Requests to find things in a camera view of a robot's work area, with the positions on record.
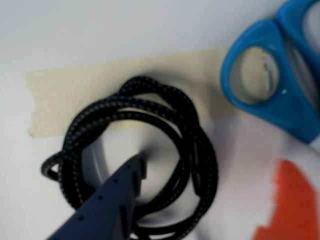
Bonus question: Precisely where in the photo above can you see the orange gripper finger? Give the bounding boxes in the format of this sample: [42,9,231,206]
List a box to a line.
[250,159,317,240]

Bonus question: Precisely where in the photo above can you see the blue-grey gripper finger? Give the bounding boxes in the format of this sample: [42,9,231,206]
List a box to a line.
[46,153,149,240]

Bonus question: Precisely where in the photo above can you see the black braided cable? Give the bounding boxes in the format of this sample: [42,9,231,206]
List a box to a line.
[40,75,219,240]

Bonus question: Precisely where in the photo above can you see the wide masking tape strip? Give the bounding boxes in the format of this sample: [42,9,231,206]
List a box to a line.
[24,48,248,139]

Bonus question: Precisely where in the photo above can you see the blue handled scissors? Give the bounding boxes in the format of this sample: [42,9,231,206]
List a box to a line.
[219,0,320,145]

